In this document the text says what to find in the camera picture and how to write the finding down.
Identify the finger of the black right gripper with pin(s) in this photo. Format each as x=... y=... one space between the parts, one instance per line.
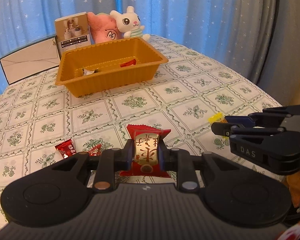
x=258 y=119
x=228 y=129

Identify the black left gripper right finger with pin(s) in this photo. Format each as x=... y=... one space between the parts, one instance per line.
x=181 y=162

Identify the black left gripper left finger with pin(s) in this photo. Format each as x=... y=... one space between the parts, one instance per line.
x=111 y=161

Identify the yellow green candy wrapper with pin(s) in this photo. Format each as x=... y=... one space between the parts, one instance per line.
x=216 y=118

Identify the red candy with gold label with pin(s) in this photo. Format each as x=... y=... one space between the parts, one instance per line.
x=146 y=151

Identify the red gold candy packet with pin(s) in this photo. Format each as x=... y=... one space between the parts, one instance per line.
x=128 y=63

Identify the right hand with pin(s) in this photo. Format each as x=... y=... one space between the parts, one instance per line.
x=293 y=182

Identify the small red candy wrapper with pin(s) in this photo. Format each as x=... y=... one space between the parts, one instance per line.
x=95 y=151

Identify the dark red candy wrapper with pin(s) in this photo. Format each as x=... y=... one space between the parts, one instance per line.
x=66 y=148

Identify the green floral tablecloth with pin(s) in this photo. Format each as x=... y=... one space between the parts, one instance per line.
x=36 y=114

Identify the blue star curtain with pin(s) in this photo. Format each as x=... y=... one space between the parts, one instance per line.
x=259 y=39

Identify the orange plastic tray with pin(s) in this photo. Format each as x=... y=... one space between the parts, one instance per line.
x=107 y=57

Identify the white green cardboard box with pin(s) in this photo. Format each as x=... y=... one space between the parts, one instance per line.
x=30 y=59

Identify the pink star plush toy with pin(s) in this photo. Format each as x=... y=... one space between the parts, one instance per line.
x=103 y=27

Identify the brown humidifier product box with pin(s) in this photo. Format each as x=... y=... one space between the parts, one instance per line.
x=72 y=32

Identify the white bunny plush toy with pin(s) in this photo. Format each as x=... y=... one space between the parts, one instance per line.
x=129 y=24

